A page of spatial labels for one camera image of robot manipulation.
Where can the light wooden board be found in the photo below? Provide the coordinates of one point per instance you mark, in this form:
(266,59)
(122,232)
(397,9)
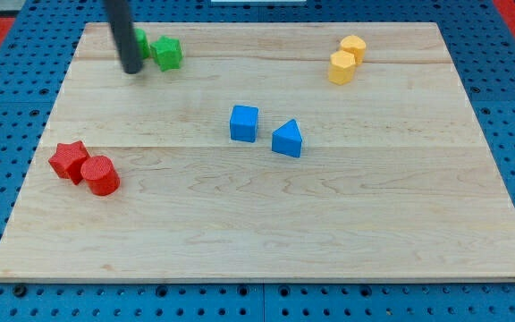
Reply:
(395,182)

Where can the red cylinder block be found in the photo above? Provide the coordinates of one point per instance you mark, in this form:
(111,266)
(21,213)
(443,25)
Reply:
(100,175)

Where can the green star block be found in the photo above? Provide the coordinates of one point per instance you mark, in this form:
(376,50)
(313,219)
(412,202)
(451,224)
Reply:
(167,53)

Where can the red star block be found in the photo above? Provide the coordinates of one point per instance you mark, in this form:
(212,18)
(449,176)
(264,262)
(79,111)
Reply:
(68,160)

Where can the yellow heart block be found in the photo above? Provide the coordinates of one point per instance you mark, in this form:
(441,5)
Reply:
(355,45)

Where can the green cylinder block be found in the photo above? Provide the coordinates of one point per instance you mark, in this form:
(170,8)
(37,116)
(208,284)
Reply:
(142,40)

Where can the yellow hexagon block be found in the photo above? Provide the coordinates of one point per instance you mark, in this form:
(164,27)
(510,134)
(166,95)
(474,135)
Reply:
(342,67)

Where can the blue triangle block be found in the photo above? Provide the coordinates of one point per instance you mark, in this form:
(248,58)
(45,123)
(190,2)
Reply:
(287,139)

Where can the blue cube block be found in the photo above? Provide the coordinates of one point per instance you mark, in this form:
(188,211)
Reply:
(244,123)

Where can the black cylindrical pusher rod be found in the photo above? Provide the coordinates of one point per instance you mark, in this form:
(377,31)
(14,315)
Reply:
(118,13)

